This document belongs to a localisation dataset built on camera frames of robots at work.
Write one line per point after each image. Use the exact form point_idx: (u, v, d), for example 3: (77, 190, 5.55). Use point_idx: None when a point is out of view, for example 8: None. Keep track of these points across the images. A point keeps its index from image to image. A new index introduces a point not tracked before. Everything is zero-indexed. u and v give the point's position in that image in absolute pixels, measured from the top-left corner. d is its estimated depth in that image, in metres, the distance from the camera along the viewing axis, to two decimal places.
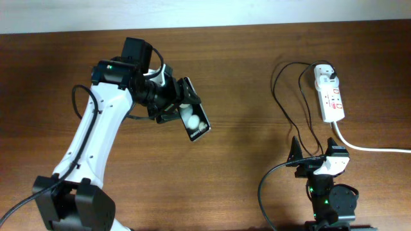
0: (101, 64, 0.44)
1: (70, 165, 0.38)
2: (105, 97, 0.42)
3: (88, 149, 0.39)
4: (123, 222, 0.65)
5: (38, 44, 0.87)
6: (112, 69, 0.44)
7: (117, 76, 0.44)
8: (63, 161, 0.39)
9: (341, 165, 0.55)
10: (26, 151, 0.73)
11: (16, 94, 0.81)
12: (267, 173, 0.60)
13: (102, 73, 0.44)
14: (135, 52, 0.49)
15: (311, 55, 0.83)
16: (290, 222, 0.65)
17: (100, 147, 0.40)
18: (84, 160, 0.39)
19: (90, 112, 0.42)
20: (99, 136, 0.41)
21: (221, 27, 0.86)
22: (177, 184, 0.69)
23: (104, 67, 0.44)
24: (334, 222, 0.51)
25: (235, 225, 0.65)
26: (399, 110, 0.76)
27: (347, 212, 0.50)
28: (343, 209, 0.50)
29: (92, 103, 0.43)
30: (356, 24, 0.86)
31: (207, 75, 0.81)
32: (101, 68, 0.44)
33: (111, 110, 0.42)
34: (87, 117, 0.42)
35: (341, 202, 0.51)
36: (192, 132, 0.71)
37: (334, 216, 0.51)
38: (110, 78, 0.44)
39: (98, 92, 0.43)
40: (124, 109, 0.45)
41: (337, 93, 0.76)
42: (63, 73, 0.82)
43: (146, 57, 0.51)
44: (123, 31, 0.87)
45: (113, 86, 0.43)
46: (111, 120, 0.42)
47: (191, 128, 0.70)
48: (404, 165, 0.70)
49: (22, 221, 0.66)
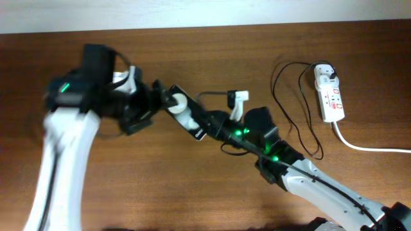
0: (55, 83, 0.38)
1: (42, 218, 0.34)
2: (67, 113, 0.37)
3: (56, 198, 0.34)
4: (123, 222, 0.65)
5: (39, 45, 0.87)
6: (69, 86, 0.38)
7: (72, 101, 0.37)
8: (33, 212, 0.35)
9: (346, 226, 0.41)
10: None
11: (15, 94, 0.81)
12: (334, 216, 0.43)
13: (51, 97, 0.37)
14: (94, 60, 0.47)
15: (311, 55, 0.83)
16: (290, 222, 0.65)
17: (67, 193, 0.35)
18: (54, 209, 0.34)
19: (49, 153, 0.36)
20: (66, 179, 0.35)
21: (222, 27, 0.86)
22: (177, 185, 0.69)
23: (55, 90, 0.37)
24: (268, 142, 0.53)
25: (236, 226, 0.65)
26: (398, 110, 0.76)
27: (268, 128, 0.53)
28: (263, 128, 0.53)
29: (49, 140, 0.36)
30: (356, 24, 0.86)
31: (207, 75, 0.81)
32: (51, 90, 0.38)
33: (72, 147, 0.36)
34: (45, 159, 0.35)
35: (258, 124, 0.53)
36: (196, 131, 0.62)
37: (264, 137, 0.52)
38: (62, 102, 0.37)
39: (55, 119, 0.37)
40: (87, 137, 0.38)
41: (336, 93, 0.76)
42: (63, 74, 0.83)
43: (110, 65, 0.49)
44: (123, 31, 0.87)
45: (68, 115, 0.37)
46: (76, 158, 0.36)
47: (194, 128, 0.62)
48: (404, 165, 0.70)
49: None
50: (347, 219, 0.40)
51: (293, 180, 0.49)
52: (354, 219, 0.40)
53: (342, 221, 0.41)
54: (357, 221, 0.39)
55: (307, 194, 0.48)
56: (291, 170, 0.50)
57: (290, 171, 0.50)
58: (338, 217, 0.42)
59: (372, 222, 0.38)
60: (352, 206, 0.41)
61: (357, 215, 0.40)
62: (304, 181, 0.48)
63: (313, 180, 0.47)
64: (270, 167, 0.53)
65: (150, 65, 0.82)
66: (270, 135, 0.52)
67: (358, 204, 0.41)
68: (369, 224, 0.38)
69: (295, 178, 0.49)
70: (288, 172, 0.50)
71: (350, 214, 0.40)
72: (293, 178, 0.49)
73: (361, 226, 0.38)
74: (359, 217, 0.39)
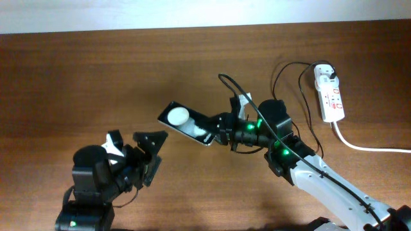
0: (77, 186, 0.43)
1: None
2: (90, 187, 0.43)
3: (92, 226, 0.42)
4: (123, 222, 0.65)
5: (40, 44, 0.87)
6: (86, 185, 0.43)
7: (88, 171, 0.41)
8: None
9: (349, 223, 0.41)
10: (25, 151, 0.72)
11: (15, 94, 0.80)
12: (338, 213, 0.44)
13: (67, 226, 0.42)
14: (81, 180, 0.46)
15: (310, 55, 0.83)
16: (290, 222, 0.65)
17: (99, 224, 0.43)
18: None
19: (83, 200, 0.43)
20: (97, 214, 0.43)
21: (221, 26, 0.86)
22: (177, 184, 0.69)
23: (69, 221, 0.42)
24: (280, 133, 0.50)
25: (236, 226, 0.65)
26: (398, 110, 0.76)
27: (281, 119, 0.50)
28: (275, 117, 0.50)
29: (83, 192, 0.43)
30: (355, 24, 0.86)
31: (207, 74, 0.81)
32: (64, 222, 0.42)
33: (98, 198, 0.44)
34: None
35: (270, 113, 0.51)
36: (204, 136, 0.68)
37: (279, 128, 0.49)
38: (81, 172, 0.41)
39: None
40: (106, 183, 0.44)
41: (337, 93, 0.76)
42: (64, 73, 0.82)
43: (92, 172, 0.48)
44: (123, 31, 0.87)
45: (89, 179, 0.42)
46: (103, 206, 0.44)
47: (200, 134, 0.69)
48: (404, 164, 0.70)
49: (21, 222, 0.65)
50: (351, 216, 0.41)
51: (301, 174, 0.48)
52: (358, 216, 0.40)
53: (346, 218, 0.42)
54: (361, 220, 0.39)
55: (313, 188, 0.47)
56: (301, 163, 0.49)
57: (299, 165, 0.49)
58: (341, 214, 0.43)
59: (376, 222, 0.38)
60: (358, 205, 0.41)
61: (361, 213, 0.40)
62: (313, 176, 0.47)
63: (321, 176, 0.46)
64: (282, 159, 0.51)
65: (150, 65, 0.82)
66: (282, 126, 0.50)
67: (363, 203, 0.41)
68: (373, 223, 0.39)
69: (302, 172, 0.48)
70: (296, 167, 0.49)
71: (355, 212, 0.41)
72: (301, 172, 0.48)
73: (365, 224, 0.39)
74: (365, 215, 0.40)
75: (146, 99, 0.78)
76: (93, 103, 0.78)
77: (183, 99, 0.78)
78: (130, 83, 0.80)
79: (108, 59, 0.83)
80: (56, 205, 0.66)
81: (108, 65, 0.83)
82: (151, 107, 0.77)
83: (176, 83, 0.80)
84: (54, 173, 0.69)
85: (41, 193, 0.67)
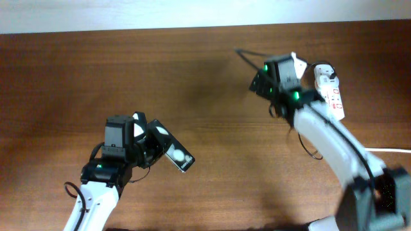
0: (106, 142, 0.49)
1: (81, 211, 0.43)
2: (117, 143, 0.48)
3: (96, 197, 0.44)
4: (124, 222, 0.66)
5: (39, 43, 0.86)
6: (113, 140, 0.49)
7: (117, 126, 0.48)
8: (77, 205, 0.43)
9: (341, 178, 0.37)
10: (25, 151, 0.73)
11: (15, 94, 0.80)
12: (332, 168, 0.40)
13: (92, 172, 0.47)
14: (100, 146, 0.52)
15: (310, 56, 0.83)
16: (289, 222, 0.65)
17: (102, 194, 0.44)
18: (92, 205, 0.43)
19: (76, 211, 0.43)
20: (97, 189, 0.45)
21: (222, 27, 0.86)
22: (177, 184, 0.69)
23: (94, 167, 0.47)
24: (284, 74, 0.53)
25: (235, 226, 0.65)
26: (398, 110, 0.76)
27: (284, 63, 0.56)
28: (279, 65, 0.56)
29: (79, 201, 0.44)
30: (356, 24, 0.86)
31: (207, 74, 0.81)
32: (90, 168, 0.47)
33: (98, 207, 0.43)
34: (93, 189, 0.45)
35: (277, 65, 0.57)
36: (181, 164, 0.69)
37: (278, 67, 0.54)
38: (112, 126, 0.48)
39: (96, 182, 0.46)
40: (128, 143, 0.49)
41: (336, 93, 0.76)
42: (63, 73, 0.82)
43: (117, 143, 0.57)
44: (123, 31, 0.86)
45: (118, 133, 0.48)
46: (104, 194, 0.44)
47: (178, 160, 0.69)
48: (403, 165, 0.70)
49: (24, 222, 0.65)
50: (343, 169, 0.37)
51: (305, 119, 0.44)
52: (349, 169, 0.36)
53: (339, 171, 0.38)
54: (351, 172, 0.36)
55: (316, 136, 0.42)
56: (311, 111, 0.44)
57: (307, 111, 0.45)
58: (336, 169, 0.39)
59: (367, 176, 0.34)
60: (354, 157, 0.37)
61: (354, 166, 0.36)
62: (317, 122, 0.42)
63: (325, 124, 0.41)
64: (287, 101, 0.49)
65: (150, 65, 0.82)
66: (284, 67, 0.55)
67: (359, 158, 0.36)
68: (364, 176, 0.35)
69: (308, 117, 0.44)
70: (304, 111, 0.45)
71: (346, 165, 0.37)
72: (306, 117, 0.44)
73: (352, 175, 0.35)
74: (356, 168, 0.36)
75: (146, 99, 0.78)
76: (93, 103, 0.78)
77: (183, 100, 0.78)
78: (130, 83, 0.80)
79: (108, 59, 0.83)
80: (57, 205, 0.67)
81: (108, 65, 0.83)
82: (152, 107, 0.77)
83: (176, 84, 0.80)
84: (55, 172, 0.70)
85: (42, 193, 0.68)
